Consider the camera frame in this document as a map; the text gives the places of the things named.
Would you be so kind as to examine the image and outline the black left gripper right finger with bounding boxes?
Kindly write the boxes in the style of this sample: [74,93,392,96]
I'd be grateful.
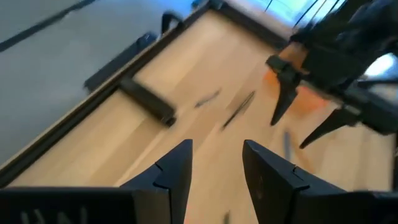
[242,139,398,224]

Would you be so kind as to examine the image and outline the black pencil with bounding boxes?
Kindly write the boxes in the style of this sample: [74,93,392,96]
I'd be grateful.
[221,90,257,130]

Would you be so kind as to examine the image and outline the orange translucent plastic bin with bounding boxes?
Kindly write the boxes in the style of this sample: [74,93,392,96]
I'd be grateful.
[263,42,331,116]

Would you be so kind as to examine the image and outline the blue pencil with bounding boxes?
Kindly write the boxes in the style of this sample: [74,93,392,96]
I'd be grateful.
[283,130,294,161]

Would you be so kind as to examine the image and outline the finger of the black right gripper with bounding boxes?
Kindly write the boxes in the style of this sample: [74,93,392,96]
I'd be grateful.
[298,105,362,149]
[266,55,302,126]

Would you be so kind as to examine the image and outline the black aluminium rig frame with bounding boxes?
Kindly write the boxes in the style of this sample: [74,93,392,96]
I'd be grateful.
[0,0,289,187]

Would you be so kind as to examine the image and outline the black chair armrest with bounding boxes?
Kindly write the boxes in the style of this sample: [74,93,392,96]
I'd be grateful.
[160,11,185,34]

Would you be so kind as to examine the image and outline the grey pen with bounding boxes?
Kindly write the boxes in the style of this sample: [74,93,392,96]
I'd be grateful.
[194,89,222,108]

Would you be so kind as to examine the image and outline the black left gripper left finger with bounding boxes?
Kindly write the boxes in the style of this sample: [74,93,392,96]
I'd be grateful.
[0,138,194,224]

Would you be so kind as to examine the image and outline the black stapler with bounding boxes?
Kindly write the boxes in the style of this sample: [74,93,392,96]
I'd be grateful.
[119,77,177,127]

